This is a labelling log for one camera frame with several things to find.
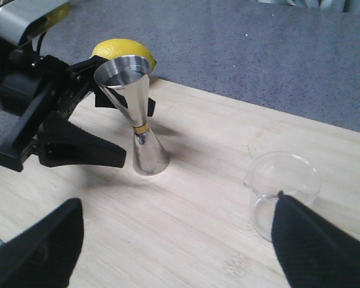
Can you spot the small glass beaker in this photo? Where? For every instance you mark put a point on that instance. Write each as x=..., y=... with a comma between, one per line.
x=276, y=172

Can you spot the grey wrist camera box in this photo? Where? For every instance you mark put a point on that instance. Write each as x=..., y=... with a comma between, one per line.
x=22, y=21

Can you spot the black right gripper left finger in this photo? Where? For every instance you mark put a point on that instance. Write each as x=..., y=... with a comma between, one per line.
x=45, y=255

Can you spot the wooden cutting board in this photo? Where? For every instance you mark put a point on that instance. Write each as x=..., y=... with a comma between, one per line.
x=188, y=226

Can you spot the grey curtain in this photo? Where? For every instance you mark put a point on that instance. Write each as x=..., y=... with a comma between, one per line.
x=344, y=6

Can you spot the yellow lemon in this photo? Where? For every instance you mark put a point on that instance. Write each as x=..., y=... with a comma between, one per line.
x=118, y=47

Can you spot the steel cocktail jigger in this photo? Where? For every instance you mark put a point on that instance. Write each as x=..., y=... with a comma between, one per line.
x=125, y=81

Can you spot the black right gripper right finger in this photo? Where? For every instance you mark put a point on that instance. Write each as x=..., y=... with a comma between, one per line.
x=313, y=252

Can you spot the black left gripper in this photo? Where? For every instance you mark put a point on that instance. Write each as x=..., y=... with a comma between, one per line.
x=43, y=91

